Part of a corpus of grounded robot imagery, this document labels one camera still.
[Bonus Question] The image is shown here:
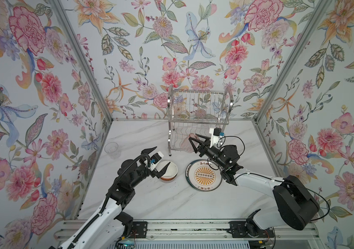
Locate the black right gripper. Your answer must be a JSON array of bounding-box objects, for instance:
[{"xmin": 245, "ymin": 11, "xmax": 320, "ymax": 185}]
[{"xmin": 191, "ymin": 135, "xmax": 227, "ymax": 172}]

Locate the pink drinking glass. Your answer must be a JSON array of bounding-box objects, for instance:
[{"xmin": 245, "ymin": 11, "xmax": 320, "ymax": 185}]
[{"xmin": 180, "ymin": 133, "xmax": 196, "ymax": 153}]

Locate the orange bowl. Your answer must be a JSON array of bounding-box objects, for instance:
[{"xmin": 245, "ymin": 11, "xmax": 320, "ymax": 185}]
[{"xmin": 163, "ymin": 160, "xmax": 178, "ymax": 177}]

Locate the orange patterned plate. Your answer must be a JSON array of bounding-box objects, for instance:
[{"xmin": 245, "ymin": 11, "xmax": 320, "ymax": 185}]
[{"xmin": 189, "ymin": 160, "xmax": 223, "ymax": 192}]

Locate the clear drinking glass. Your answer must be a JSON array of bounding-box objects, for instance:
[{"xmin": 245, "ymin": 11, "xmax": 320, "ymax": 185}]
[{"xmin": 104, "ymin": 142, "xmax": 121, "ymax": 159}]

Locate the pink floral patterned bowl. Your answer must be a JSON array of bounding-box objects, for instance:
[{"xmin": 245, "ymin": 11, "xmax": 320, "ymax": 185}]
[{"xmin": 160, "ymin": 176, "xmax": 176, "ymax": 182}]

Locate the dark rimmed white plate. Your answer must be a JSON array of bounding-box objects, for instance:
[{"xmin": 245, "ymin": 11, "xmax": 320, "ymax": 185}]
[{"xmin": 185, "ymin": 165, "xmax": 191, "ymax": 186}]

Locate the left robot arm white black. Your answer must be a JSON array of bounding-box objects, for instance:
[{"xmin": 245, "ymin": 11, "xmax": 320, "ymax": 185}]
[{"xmin": 57, "ymin": 147, "xmax": 169, "ymax": 249}]

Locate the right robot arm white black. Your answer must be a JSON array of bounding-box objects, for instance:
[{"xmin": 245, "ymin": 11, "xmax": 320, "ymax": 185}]
[{"xmin": 188, "ymin": 135, "xmax": 320, "ymax": 238}]

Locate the steel two-tier dish rack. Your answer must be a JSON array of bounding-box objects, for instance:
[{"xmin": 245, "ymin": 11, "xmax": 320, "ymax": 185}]
[{"xmin": 167, "ymin": 87, "xmax": 234, "ymax": 156}]

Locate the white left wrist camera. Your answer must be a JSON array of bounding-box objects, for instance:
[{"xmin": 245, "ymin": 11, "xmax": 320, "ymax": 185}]
[{"xmin": 149, "ymin": 151, "xmax": 164, "ymax": 171}]

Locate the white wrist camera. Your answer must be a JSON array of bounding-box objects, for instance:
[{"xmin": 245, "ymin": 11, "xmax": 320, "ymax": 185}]
[
  {"xmin": 209, "ymin": 128, "xmax": 224, "ymax": 147},
  {"xmin": 149, "ymin": 151, "xmax": 164, "ymax": 171}
]

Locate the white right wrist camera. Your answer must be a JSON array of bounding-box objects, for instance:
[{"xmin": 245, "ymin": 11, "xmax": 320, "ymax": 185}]
[{"xmin": 209, "ymin": 128, "xmax": 224, "ymax": 147}]

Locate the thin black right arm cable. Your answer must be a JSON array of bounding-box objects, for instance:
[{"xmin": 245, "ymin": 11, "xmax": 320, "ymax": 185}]
[{"xmin": 208, "ymin": 135, "xmax": 331, "ymax": 222}]

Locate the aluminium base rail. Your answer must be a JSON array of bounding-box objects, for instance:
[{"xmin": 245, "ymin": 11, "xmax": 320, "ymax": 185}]
[{"xmin": 54, "ymin": 218, "xmax": 321, "ymax": 242}]

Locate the aluminium right corner frame post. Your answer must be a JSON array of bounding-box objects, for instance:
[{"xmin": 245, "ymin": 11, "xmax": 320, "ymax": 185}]
[{"xmin": 253, "ymin": 0, "xmax": 333, "ymax": 123}]

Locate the aluminium corner frame post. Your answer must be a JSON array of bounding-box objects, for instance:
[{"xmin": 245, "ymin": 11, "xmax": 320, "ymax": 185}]
[
  {"xmin": 49, "ymin": 0, "xmax": 113, "ymax": 123},
  {"xmin": 253, "ymin": 0, "xmax": 333, "ymax": 123}
]

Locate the aluminium left corner frame post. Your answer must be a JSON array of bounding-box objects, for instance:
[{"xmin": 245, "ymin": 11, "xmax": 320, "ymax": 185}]
[{"xmin": 49, "ymin": 0, "xmax": 113, "ymax": 123}]

